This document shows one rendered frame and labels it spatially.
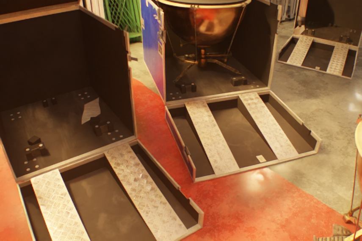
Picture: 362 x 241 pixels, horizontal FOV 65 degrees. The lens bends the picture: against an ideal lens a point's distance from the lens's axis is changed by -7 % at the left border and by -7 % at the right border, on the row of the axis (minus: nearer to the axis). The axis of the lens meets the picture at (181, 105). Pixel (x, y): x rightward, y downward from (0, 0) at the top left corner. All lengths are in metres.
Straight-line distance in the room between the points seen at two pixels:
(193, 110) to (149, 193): 0.93
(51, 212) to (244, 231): 1.13
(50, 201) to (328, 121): 2.39
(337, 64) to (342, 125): 1.38
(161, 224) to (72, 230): 0.50
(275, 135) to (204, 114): 0.61
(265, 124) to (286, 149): 0.28
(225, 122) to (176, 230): 1.17
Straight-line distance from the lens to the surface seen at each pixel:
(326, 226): 2.07
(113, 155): 2.14
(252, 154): 2.38
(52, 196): 2.00
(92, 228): 1.92
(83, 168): 2.20
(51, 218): 1.92
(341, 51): 4.52
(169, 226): 1.85
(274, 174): 2.28
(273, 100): 2.95
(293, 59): 4.17
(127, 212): 1.95
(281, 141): 2.51
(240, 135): 2.55
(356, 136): 1.43
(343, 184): 2.39
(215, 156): 2.27
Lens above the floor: 1.52
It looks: 31 degrees down
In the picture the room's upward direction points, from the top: straight up
